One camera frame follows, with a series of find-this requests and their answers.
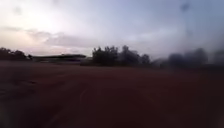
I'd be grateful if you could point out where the row of dark trees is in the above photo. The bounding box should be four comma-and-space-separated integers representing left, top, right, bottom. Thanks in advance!
0, 44, 224, 69

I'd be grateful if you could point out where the low flat-roofed building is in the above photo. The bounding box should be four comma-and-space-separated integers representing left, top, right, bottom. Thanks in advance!
31, 53, 88, 64

